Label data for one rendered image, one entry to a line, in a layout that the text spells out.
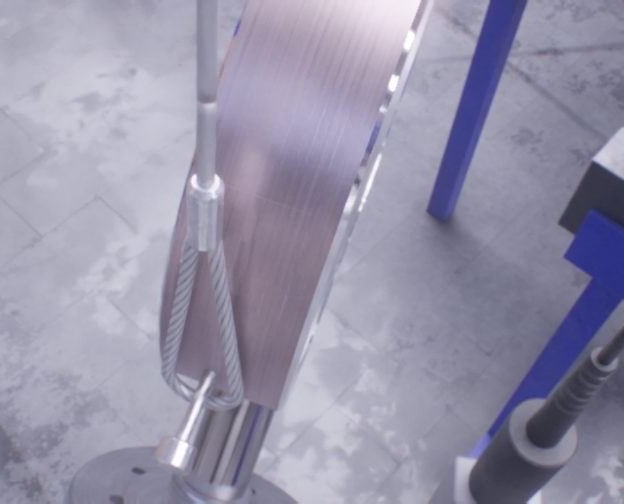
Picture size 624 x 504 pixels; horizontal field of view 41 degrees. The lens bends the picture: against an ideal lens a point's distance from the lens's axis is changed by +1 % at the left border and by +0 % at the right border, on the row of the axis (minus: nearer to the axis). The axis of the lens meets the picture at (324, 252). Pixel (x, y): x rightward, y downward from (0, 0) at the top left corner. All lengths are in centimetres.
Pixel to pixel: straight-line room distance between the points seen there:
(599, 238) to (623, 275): 6
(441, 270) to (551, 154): 47
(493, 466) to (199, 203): 31
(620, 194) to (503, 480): 55
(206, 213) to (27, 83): 195
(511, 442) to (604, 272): 64
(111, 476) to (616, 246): 69
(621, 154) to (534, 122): 121
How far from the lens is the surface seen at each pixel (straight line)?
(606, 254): 113
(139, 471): 70
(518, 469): 56
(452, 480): 65
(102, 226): 199
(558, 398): 49
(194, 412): 49
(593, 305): 125
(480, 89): 167
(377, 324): 185
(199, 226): 37
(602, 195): 108
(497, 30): 157
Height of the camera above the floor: 163
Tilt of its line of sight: 58 degrees down
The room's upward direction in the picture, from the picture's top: 7 degrees clockwise
